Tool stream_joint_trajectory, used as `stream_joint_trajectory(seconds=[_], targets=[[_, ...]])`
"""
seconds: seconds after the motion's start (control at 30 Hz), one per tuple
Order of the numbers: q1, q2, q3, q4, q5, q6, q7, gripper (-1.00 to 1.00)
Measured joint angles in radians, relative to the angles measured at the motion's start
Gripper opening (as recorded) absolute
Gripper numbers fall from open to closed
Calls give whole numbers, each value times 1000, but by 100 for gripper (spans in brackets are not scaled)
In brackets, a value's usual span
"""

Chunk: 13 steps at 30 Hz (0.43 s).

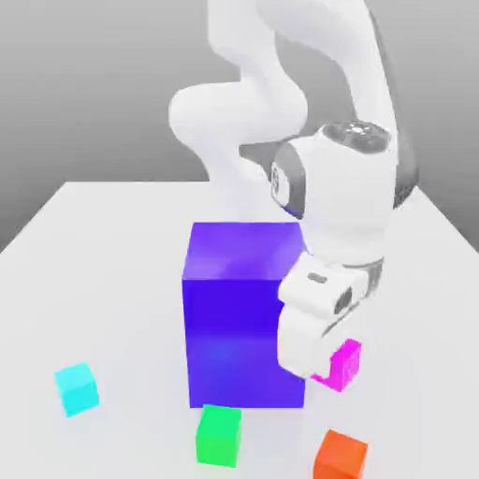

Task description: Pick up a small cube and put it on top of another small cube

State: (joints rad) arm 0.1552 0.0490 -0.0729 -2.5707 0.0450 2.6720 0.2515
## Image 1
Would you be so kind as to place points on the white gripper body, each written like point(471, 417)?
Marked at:
point(299, 336)

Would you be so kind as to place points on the small magenta cube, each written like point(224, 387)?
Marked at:
point(346, 365)

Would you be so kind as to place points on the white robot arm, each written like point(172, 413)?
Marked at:
point(348, 209)

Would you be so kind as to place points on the small orange cube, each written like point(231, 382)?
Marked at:
point(338, 456)

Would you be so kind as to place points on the small green cube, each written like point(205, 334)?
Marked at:
point(219, 436)

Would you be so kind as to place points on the small cyan cube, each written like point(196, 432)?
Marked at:
point(76, 389)

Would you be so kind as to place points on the large blue box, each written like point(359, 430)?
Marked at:
point(239, 329)

